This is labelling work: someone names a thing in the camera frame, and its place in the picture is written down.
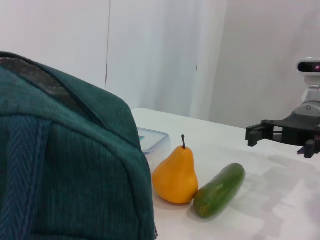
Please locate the clear container with blue-rimmed lid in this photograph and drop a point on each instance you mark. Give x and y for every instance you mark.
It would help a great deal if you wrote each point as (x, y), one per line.
(152, 140)

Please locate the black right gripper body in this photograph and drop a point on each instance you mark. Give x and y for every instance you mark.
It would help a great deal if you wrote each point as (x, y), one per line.
(297, 130)

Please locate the orange pear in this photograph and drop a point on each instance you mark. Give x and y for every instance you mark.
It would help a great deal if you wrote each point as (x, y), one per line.
(175, 180)

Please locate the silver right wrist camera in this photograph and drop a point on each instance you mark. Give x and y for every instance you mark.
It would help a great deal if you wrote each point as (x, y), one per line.
(308, 67)

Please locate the green cucumber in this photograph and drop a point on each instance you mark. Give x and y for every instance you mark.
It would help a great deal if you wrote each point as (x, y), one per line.
(220, 190)

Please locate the dark teal insulated lunch bag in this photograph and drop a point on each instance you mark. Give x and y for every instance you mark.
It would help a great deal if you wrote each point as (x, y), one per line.
(62, 162)

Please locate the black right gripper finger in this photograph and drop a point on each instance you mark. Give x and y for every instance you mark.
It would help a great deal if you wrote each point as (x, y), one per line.
(256, 133)
(310, 148)

